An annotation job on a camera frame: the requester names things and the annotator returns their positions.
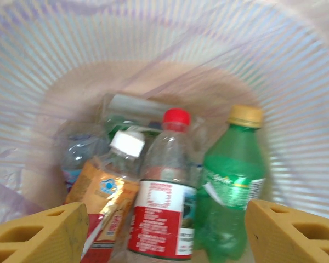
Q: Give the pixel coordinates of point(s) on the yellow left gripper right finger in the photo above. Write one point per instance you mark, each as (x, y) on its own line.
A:
(296, 241)

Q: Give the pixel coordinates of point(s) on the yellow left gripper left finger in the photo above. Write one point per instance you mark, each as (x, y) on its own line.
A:
(38, 238)

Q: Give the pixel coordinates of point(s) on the red orange label tea bottle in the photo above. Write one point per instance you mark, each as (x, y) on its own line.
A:
(104, 191)

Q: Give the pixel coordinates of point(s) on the green Sprite bottle yellow cap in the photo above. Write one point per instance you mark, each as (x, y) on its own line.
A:
(230, 178)

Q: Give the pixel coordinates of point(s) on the clear bottle light blue label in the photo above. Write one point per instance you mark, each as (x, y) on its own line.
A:
(79, 148)

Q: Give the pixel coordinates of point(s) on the red cap red label bottle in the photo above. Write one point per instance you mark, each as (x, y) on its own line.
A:
(159, 208)

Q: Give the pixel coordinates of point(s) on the clear bottle green white label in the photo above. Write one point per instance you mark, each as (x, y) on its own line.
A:
(137, 105)

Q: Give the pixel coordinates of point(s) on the pink plastic bin liner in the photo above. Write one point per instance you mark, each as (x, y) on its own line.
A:
(5, 197)

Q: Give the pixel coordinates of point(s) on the beige ribbed waste bin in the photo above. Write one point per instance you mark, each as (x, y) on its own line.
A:
(304, 137)

